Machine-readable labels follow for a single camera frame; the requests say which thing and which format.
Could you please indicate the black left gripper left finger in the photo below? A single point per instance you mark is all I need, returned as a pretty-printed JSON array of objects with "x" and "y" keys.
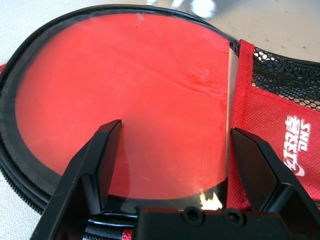
[{"x": 82, "y": 180}]

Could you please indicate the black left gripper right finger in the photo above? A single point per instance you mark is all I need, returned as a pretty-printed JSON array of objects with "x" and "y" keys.
[{"x": 270, "y": 175}]

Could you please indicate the red black paddle case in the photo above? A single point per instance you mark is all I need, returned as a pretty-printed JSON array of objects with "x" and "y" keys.
[{"x": 265, "y": 112}]

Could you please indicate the red ping-pong paddle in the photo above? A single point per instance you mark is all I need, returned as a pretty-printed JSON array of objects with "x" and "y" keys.
[{"x": 112, "y": 75}]

